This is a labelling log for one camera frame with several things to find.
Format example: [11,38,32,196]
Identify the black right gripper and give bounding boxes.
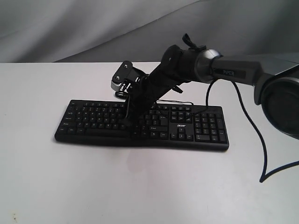
[118,67,190,135]

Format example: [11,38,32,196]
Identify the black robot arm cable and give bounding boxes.
[193,77,299,184]

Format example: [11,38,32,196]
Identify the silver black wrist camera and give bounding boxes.
[111,61,141,91]

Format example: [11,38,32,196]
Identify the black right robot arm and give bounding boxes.
[125,45,299,138]

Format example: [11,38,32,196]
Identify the black acer keyboard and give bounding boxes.
[55,100,229,151]

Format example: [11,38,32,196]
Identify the black USB cable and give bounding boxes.
[114,91,195,106]

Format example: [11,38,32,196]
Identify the grey backdrop cloth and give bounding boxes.
[0,0,299,63]

